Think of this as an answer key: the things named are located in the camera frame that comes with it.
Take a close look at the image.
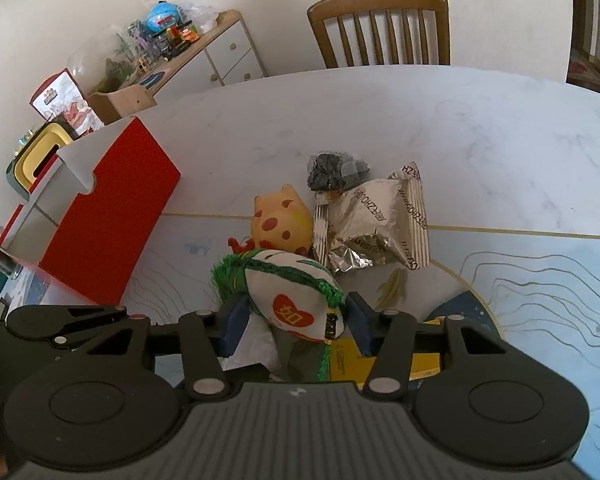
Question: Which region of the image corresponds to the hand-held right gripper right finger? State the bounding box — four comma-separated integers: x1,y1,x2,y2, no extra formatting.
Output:
346,293,512,402

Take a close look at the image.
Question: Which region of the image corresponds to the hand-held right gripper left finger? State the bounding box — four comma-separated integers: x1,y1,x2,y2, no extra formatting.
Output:
82,296,253,402

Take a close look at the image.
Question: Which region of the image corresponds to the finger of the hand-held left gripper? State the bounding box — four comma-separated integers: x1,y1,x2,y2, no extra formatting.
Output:
5,304,149,353

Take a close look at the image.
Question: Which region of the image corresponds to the yellow box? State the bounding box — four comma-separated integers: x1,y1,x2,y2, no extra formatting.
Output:
329,337,443,383

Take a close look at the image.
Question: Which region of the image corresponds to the white sachet with green tassels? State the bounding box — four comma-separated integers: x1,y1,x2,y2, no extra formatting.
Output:
210,247,349,382

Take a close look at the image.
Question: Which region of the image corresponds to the orange spotted animal toy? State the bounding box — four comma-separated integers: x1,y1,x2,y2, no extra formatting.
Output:
251,184,313,257

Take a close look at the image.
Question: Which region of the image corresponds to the red and white storage box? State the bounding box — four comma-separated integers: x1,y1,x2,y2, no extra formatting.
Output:
0,116,182,307

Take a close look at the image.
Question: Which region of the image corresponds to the silver foil snack packet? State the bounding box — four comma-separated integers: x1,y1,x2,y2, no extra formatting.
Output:
314,161,431,275

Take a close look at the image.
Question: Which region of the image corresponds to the dark snack packet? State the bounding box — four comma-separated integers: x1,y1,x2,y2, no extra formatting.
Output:
307,150,372,193

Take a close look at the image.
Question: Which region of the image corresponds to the yellow and green toy bin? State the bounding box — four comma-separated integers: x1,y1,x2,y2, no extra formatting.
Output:
7,121,81,196

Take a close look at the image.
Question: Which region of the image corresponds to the red and white toy package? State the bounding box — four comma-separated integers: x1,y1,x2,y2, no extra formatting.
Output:
29,69,106,136

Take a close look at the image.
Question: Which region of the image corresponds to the wooden tray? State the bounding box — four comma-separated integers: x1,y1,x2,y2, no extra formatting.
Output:
87,82,158,125

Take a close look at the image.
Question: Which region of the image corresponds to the clear plastic toy case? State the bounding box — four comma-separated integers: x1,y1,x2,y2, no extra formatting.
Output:
67,25,146,96

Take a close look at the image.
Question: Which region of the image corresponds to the white wooden sideboard cabinet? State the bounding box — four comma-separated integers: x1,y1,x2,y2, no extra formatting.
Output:
130,9,269,98

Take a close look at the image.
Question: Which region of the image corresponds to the blue round toy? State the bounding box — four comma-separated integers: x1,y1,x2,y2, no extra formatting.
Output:
145,2,183,36

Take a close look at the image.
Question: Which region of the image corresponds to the brown wooden chair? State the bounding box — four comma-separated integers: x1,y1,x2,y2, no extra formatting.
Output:
307,0,452,68

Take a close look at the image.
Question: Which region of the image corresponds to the patterned floor rug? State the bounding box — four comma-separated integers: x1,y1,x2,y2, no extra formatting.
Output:
566,52,600,101

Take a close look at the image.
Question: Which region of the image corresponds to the brown wooden door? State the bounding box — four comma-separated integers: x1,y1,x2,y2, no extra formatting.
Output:
571,0,600,56

